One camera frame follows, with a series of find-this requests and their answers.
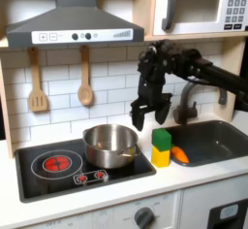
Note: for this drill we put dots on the green block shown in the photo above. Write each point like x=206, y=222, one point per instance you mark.
x=161, y=139

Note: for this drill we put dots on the yellow block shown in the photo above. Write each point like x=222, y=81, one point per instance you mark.
x=160, y=158

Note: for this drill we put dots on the orange toy carrot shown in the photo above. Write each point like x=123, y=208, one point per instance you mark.
x=180, y=155

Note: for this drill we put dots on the dark grey tap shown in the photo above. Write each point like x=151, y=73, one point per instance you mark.
x=184, y=110

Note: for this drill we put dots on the dark grey sink basin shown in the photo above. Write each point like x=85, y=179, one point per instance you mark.
x=213, y=142

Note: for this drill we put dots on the wooden spoon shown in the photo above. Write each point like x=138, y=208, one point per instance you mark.
x=85, y=95

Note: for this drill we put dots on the wooden shelf board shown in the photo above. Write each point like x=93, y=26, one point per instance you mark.
x=193, y=37

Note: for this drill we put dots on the white toy microwave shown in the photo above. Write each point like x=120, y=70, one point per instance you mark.
x=193, y=27

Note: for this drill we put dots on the white cabinet door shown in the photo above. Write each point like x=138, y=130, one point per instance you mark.
x=197, y=200

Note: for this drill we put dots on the grey oven knob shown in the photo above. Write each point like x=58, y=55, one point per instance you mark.
x=144, y=218

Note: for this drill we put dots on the white oven front panel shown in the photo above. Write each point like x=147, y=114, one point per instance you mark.
x=113, y=216

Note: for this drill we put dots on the wooden slotted spatula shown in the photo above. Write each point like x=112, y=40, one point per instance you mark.
x=37, y=100

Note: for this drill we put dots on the grey range hood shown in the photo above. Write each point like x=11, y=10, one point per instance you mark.
x=76, y=19

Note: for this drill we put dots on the black stove top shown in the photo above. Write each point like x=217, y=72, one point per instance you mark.
x=38, y=187

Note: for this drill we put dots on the black cabinet door panel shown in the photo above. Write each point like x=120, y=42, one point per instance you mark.
x=226, y=220

